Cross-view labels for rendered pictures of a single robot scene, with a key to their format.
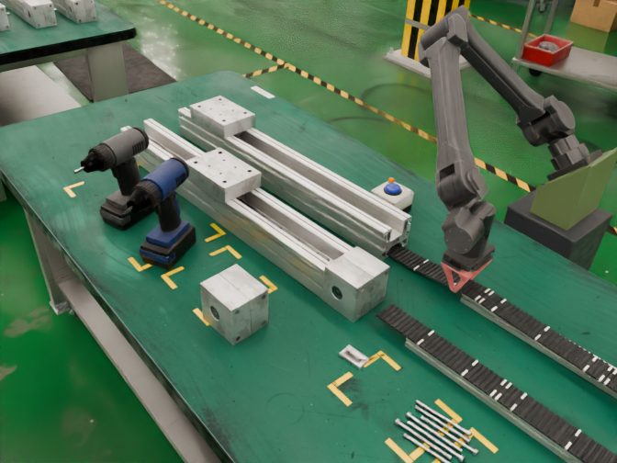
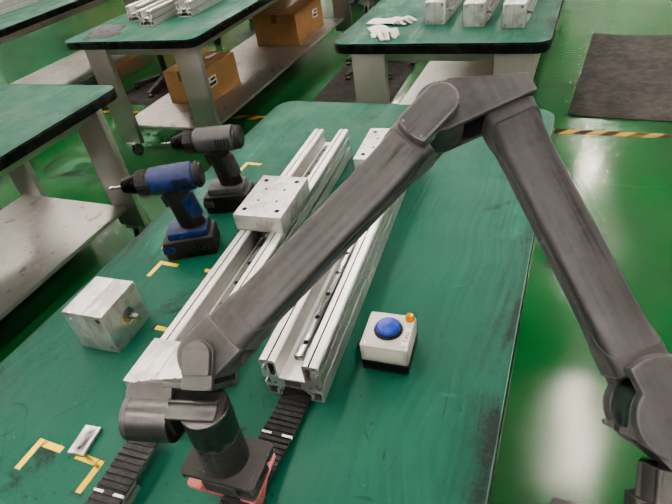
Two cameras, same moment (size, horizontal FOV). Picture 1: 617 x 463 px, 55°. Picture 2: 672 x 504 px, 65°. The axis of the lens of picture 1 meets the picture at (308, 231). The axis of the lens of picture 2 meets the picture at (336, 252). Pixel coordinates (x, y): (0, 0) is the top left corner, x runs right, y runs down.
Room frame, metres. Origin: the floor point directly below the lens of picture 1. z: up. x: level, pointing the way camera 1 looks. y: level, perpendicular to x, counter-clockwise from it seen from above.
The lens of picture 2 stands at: (0.99, -0.75, 1.49)
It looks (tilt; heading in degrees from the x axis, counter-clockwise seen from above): 38 degrees down; 69
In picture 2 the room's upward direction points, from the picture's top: 9 degrees counter-clockwise
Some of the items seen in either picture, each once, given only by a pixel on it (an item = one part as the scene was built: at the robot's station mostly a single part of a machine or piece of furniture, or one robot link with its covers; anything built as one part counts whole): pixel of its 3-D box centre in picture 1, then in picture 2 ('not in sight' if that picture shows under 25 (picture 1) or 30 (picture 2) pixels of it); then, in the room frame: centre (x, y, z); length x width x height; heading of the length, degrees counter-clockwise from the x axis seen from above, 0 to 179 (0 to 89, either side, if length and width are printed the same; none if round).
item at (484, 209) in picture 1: (476, 219); (204, 419); (0.96, -0.33, 0.98); 0.07 x 0.06 x 0.07; 146
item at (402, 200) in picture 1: (388, 201); (384, 340); (1.26, -0.20, 0.81); 0.10 x 0.08 x 0.06; 136
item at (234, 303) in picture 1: (240, 300); (113, 314); (0.85, 0.13, 0.83); 0.11 x 0.10 x 0.10; 135
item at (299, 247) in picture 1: (223, 195); (278, 226); (1.23, 0.22, 0.82); 0.80 x 0.10 x 0.09; 46
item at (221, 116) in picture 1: (222, 120); (385, 155); (1.54, 0.26, 0.87); 0.16 x 0.11 x 0.07; 46
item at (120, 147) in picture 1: (115, 183); (210, 169); (1.16, 0.46, 0.89); 0.20 x 0.08 x 0.22; 150
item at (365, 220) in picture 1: (280, 169); (359, 232); (1.37, 0.08, 0.82); 0.80 x 0.10 x 0.09; 46
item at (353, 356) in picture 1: (353, 356); (85, 440); (0.76, -0.10, 0.78); 0.05 x 0.03 x 0.01; 50
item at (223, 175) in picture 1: (222, 178); (274, 207); (1.23, 0.22, 0.87); 0.16 x 0.11 x 0.07; 46
